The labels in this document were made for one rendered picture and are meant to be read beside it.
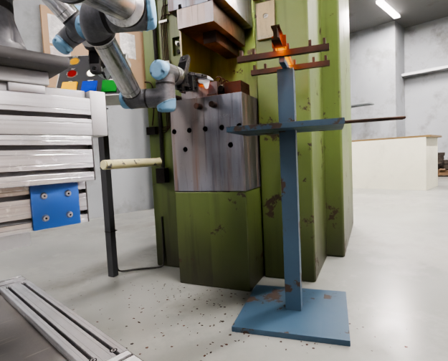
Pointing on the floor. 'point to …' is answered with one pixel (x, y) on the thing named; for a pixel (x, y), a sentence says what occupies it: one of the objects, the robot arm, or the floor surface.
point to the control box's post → (108, 208)
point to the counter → (396, 162)
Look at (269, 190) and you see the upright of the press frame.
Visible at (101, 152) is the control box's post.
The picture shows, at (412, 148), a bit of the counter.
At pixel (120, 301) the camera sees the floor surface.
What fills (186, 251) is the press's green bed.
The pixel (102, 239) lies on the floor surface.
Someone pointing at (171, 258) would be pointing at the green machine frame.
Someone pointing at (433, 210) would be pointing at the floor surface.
